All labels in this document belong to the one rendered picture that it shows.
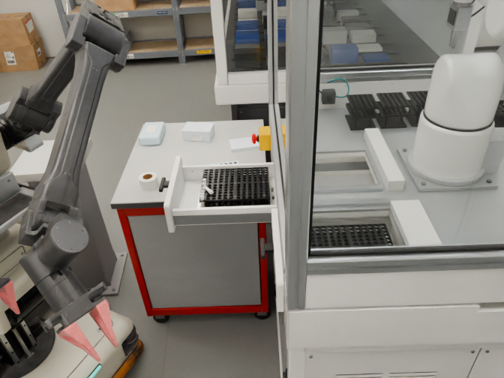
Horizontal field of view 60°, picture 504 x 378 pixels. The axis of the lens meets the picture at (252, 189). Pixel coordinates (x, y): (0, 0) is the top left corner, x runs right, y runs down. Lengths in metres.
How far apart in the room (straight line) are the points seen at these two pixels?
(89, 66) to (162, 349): 1.49
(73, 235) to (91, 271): 1.65
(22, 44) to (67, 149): 4.82
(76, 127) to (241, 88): 1.38
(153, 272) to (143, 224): 0.27
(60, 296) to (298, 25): 0.54
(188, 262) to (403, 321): 1.02
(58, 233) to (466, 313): 0.85
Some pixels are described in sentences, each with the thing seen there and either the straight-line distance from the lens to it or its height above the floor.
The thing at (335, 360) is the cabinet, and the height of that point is 0.73.
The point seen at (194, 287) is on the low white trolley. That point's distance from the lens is 1.95.
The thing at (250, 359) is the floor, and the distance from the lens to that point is 2.04.
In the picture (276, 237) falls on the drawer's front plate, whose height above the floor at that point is 0.93.
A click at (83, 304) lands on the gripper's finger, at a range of 0.75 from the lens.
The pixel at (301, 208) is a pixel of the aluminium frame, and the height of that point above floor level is 1.23.
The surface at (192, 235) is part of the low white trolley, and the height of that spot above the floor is 0.58.
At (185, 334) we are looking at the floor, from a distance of 2.15.
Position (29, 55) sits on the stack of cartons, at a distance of 5.64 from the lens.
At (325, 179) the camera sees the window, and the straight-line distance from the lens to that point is 0.77.
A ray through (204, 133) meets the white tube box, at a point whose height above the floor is 0.80.
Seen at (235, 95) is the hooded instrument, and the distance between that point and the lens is 2.14.
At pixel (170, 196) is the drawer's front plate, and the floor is 0.93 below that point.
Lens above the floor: 1.72
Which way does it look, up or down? 36 degrees down
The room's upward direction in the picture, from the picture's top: 3 degrees counter-clockwise
